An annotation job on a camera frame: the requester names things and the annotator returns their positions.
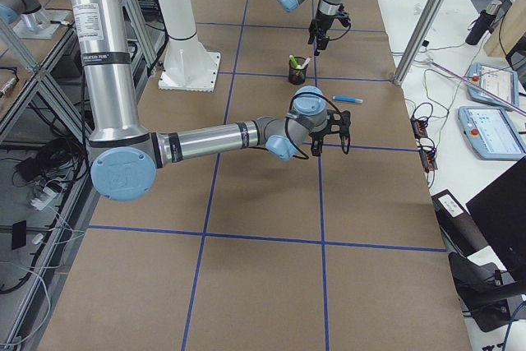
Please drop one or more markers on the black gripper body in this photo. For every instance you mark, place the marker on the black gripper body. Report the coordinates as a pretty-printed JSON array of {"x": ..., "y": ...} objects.
[
  {"x": 317, "y": 136},
  {"x": 321, "y": 25}
]

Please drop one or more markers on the red capped white marker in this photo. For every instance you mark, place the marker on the red capped white marker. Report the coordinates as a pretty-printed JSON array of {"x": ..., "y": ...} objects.
[{"x": 305, "y": 63}]

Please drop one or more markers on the green marker pen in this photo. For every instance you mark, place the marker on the green marker pen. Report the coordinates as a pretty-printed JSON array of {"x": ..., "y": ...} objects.
[{"x": 293, "y": 62}]

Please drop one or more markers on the blue marker pen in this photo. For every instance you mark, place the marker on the blue marker pen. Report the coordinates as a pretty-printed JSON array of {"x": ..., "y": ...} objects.
[{"x": 346, "y": 99}]

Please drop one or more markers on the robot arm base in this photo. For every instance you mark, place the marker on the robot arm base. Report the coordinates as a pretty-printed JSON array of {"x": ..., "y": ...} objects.
[{"x": 31, "y": 19}]

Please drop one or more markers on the blue tape strip lengthwise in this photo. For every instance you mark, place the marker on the blue tape strip lengthwise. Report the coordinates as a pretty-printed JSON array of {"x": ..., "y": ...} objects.
[{"x": 323, "y": 256}]

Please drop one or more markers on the black mesh pen cup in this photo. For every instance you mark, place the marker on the black mesh pen cup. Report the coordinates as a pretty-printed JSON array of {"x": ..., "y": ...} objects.
[{"x": 297, "y": 76}]

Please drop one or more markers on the orange black usb hub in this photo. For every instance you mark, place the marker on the orange black usb hub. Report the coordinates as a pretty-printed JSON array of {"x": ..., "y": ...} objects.
[{"x": 419, "y": 128}]

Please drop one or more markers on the brown paper table cover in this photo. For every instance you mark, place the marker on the brown paper table cover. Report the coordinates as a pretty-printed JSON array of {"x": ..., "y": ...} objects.
[{"x": 224, "y": 252}]

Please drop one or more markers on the black water bottle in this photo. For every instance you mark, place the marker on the black water bottle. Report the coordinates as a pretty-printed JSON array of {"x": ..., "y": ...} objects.
[{"x": 483, "y": 23}]

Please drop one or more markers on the black box with white label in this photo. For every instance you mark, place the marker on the black box with white label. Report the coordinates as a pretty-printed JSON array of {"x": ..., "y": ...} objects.
[{"x": 458, "y": 224}]

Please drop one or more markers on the near teach pendant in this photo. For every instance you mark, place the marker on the near teach pendant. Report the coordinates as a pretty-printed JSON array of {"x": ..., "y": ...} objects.
[{"x": 491, "y": 133}]

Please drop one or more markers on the teach pendant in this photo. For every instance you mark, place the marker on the teach pendant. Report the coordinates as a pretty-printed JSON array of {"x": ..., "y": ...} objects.
[
  {"x": 501, "y": 82},
  {"x": 491, "y": 133}
]

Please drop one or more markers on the far teach pendant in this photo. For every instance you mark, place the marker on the far teach pendant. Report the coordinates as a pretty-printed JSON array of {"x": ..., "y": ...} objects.
[{"x": 501, "y": 82}]

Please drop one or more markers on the black monitor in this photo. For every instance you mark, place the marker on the black monitor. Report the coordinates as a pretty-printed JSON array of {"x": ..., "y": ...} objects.
[{"x": 499, "y": 213}]

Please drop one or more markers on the black monitor stand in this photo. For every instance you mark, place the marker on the black monitor stand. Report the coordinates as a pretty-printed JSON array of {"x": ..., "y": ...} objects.
[{"x": 489, "y": 294}]

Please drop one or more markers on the white power strip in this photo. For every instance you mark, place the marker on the white power strip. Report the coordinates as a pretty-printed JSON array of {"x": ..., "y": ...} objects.
[{"x": 44, "y": 198}]

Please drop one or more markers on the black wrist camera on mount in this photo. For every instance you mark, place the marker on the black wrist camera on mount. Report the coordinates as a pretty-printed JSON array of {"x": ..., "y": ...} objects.
[{"x": 339, "y": 122}]

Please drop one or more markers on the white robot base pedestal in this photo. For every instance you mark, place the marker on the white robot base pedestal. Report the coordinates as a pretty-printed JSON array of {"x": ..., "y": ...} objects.
[{"x": 187, "y": 65}]

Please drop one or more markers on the aluminium frame post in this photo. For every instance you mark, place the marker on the aluminium frame post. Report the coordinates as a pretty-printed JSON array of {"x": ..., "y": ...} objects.
[{"x": 420, "y": 31}]

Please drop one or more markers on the aluminium side frame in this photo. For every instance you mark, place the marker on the aluminium side frame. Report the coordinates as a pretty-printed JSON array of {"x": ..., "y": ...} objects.
[{"x": 31, "y": 239}]

